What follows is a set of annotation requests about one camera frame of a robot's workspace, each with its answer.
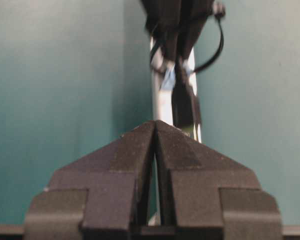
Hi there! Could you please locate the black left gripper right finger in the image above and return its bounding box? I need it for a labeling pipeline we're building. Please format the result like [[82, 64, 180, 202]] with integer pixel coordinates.
[[155, 120, 283, 240]]

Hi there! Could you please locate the silver aluminium extrusion frame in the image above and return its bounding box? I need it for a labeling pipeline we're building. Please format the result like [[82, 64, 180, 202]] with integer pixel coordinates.
[[148, 34, 203, 143]]

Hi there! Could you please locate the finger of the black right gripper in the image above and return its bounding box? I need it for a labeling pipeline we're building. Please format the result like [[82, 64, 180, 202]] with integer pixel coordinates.
[[178, 0, 214, 60], [141, 0, 182, 62]]

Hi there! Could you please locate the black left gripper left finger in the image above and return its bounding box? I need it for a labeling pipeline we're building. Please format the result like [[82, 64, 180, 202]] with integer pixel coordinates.
[[23, 121, 156, 240]]

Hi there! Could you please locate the black USB cable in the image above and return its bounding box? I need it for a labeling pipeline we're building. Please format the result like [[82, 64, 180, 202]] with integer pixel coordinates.
[[171, 57, 202, 133]]

